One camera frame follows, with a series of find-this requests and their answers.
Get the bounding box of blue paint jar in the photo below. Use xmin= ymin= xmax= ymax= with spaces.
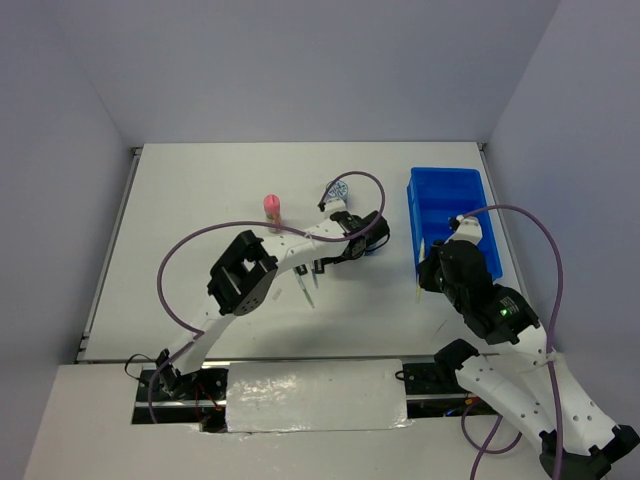
xmin=324 ymin=180 xmax=349 ymax=203

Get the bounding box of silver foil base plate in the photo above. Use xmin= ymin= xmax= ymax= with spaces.
xmin=225 ymin=359 xmax=410 ymax=433

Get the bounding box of pink-capped black highlighter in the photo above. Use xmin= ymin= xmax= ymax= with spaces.
xmin=313 ymin=259 xmax=325 ymax=275

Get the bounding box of pink-capped clear bottle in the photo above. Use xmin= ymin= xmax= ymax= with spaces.
xmin=263 ymin=194 xmax=282 ymax=233

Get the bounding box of blue compartment bin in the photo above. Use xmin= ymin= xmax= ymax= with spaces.
xmin=405 ymin=166 xmax=505 ymax=281

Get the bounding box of green clear pen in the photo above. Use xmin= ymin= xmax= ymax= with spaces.
xmin=296 ymin=275 xmax=315 ymax=309

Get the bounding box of blue clear pen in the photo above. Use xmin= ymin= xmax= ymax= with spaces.
xmin=310 ymin=260 xmax=319 ymax=290

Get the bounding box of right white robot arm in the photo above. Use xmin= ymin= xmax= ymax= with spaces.
xmin=418 ymin=213 xmax=639 ymax=479

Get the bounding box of yellow thin highlighter pen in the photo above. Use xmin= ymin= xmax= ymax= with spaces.
xmin=415 ymin=239 xmax=425 ymax=304

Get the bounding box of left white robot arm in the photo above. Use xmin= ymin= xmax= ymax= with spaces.
xmin=155 ymin=200 xmax=390 ymax=399

